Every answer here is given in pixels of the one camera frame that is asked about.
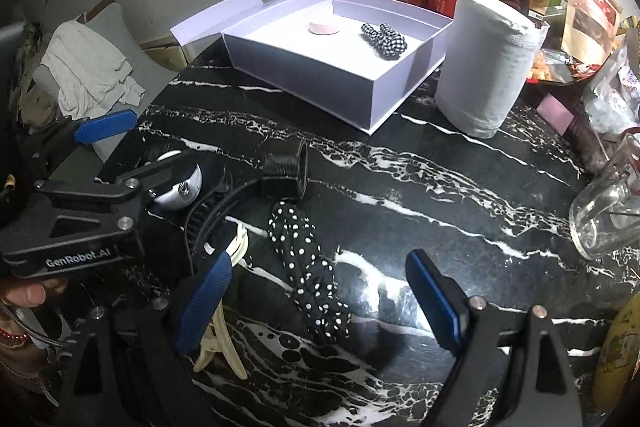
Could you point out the pink round case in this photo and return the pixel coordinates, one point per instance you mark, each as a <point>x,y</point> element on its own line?
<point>324,27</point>

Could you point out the clear plastic bag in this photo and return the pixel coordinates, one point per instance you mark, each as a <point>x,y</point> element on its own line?
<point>617,92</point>

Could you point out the checkered black white scrunchie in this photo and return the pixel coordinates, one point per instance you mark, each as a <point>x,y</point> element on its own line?
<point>382,39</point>

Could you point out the pink small block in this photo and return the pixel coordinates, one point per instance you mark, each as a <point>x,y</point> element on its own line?
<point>555,112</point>

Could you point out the yellow printed packet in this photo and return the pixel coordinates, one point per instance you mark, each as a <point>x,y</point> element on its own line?
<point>622,357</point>

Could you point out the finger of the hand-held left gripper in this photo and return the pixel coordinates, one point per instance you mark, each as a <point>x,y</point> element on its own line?
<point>150,172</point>
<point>105,126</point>

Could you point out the black toothed hairband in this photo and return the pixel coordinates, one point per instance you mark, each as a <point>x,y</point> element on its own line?
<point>210,209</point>

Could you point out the cream hair claw clip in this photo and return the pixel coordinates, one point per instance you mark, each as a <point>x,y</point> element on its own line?
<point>220,352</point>

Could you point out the kraft paper pouch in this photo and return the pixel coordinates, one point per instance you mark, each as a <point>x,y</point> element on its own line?
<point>590,17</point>

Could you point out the white cloth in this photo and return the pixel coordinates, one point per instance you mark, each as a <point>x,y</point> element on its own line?
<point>85,67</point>

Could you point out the lavender box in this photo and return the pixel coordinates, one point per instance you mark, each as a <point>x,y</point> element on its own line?
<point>320,72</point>

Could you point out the white round case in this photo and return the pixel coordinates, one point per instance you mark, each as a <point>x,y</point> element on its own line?
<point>175,196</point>

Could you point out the grey chair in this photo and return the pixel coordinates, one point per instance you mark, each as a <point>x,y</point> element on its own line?
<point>120,42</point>

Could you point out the white paper towel roll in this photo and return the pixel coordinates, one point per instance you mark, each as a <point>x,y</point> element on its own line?
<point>480,62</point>

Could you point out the clear glass mug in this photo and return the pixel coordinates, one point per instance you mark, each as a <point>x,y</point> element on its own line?
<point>602,217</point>

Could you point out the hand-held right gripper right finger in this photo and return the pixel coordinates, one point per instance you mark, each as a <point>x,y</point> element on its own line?
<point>437,304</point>

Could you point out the person's left hand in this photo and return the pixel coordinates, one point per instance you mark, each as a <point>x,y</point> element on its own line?
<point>35,293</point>

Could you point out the cardboard piece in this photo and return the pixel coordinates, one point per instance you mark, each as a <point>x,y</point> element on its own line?
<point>97,7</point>

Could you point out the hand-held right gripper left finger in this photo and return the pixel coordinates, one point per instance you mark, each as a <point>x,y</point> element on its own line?
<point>202,307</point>

